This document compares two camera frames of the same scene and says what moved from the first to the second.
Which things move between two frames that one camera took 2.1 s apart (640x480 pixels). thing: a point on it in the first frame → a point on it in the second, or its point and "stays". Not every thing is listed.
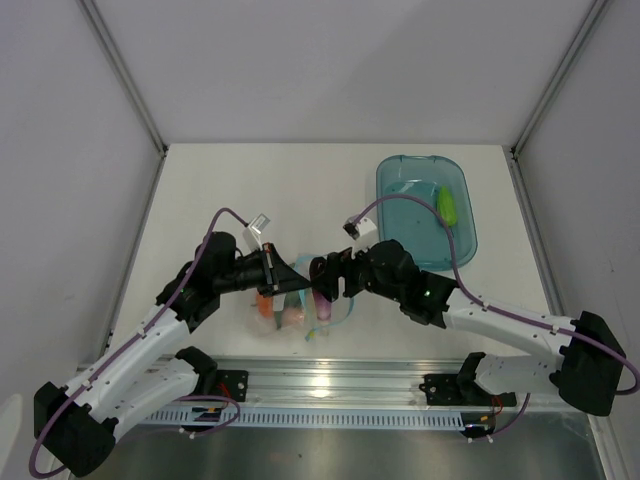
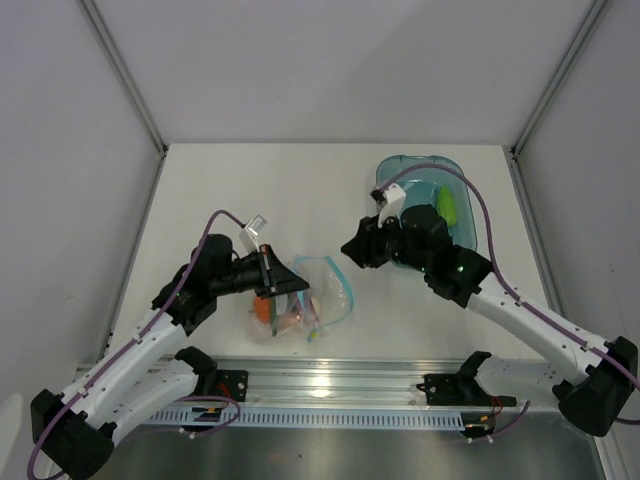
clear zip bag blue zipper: x=301 y=313 stays
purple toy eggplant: x=322 y=306 → x=307 y=312
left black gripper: x=277 y=275 stays
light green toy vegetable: x=446 y=206 stays
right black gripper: x=339 y=265 → x=367 y=240
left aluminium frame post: x=122 y=73 stays
